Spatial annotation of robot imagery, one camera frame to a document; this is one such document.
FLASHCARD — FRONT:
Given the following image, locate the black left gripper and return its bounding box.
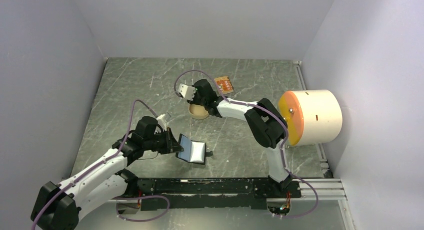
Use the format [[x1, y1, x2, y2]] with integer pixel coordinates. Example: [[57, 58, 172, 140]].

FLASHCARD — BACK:
[[143, 127, 184, 154]]

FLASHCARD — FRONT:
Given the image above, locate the black card holder wallet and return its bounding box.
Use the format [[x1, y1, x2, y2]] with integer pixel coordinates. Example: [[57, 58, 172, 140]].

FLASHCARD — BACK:
[[175, 134, 213, 165]]

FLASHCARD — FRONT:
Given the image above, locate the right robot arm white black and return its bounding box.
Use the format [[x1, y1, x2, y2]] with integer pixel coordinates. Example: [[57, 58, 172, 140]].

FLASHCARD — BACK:
[[187, 79, 293, 197]]

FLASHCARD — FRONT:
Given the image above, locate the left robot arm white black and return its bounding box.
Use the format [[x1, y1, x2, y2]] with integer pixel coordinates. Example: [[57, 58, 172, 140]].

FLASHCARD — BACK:
[[30, 114, 183, 230]]

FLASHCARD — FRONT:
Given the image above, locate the orange patterned card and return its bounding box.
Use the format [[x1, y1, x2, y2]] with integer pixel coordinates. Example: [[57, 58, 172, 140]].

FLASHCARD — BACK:
[[214, 76, 234, 95]]

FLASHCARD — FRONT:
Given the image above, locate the beige oval tray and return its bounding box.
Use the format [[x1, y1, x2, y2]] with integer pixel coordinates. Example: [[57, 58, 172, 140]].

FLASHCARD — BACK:
[[188, 104, 209, 119]]

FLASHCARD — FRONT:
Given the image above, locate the cream cylinder orange face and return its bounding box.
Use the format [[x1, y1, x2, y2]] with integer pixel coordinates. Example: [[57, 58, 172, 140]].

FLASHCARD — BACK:
[[278, 90, 343, 146]]

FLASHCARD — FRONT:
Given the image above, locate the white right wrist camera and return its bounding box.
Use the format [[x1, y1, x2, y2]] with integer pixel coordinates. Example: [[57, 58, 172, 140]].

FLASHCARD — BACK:
[[177, 83, 196, 101]]

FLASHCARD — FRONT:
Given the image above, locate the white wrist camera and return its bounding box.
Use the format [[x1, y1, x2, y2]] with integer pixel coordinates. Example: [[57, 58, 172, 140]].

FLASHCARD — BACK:
[[177, 83, 196, 101], [156, 113, 171, 130]]

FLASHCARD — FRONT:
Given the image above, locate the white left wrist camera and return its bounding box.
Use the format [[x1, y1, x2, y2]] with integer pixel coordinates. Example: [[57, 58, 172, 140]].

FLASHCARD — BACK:
[[156, 113, 171, 130]]

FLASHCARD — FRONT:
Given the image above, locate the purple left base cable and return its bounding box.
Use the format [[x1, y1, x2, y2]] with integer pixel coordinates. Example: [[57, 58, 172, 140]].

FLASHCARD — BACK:
[[115, 195, 170, 223]]

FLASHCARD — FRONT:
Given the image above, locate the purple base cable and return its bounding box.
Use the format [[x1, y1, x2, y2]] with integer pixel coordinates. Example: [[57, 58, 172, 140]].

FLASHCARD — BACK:
[[115, 195, 170, 223], [271, 175, 320, 220]]

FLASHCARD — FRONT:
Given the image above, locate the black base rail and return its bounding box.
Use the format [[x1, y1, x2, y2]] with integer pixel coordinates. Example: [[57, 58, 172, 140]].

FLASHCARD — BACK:
[[126, 177, 302, 211]]

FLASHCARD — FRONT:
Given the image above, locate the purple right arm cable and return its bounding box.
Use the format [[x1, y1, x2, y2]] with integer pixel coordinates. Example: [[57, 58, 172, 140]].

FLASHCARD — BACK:
[[173, 69, 292, 176]]

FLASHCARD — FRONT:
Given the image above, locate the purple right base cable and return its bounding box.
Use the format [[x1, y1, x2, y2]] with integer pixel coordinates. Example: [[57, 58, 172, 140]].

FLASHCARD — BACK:
[[271, 175, 320, 220]]

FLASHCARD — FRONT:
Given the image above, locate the aluminium frame extrusion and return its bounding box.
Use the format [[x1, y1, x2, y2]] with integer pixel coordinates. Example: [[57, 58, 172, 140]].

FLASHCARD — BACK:
[[137, 177, 346, 202]]

